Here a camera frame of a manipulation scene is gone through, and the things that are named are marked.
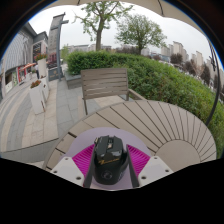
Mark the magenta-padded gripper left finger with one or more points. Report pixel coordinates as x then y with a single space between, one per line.
68 170

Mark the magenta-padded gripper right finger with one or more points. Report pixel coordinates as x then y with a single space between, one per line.
153 168

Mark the black computer mouse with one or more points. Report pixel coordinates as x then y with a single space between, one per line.
110 160

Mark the lilac mouse pad with wrist rest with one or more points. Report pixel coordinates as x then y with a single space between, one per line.
86 136

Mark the white planter with orange flowers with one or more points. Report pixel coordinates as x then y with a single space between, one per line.
36 98

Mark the green hedge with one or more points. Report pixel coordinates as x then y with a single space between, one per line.
160 76

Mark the grey slatted outdoor chair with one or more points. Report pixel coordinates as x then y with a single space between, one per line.
105 83

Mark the dark curved parasol pole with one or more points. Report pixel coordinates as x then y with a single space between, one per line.
217 90

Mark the white planter with red flowers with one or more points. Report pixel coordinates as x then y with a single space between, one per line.
41 66

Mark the distant apartment blocks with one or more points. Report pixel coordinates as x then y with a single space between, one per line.
196 60

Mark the grey shopfront building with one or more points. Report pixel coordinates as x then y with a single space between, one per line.
18 56

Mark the tall grey sign pillar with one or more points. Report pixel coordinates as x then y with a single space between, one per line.
54 46

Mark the round-crowned leafy tree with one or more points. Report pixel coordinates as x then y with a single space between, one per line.
140 31

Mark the bare-trunked tall tree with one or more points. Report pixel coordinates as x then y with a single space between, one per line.
98 33

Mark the beige parasol canopy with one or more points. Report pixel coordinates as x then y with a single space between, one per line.
173 10

